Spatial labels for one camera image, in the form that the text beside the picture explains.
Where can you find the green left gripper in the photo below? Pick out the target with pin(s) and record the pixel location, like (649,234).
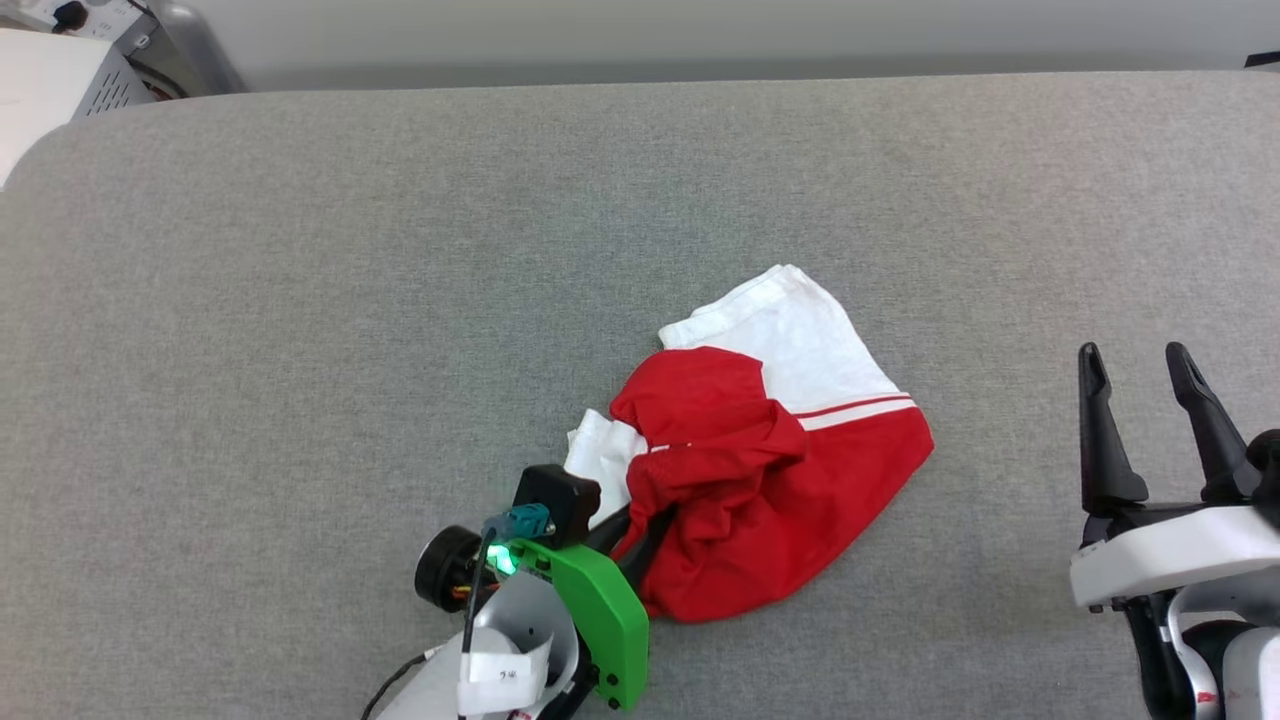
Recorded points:
(605,620)

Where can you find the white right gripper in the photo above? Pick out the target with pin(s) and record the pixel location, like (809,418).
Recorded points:
(1170,555)

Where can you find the red and white jersey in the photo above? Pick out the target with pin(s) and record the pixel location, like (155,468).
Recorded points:
(760,480)

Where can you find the white paper label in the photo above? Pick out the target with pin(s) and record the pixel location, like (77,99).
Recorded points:
(503,672)

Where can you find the white vented appliance box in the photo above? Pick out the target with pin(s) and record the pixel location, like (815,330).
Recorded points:
(60,90)

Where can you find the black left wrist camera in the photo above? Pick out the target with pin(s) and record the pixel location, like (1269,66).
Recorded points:
(556,500)

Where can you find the grey metal frame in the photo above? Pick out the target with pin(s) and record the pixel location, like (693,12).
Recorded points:
(185,45)

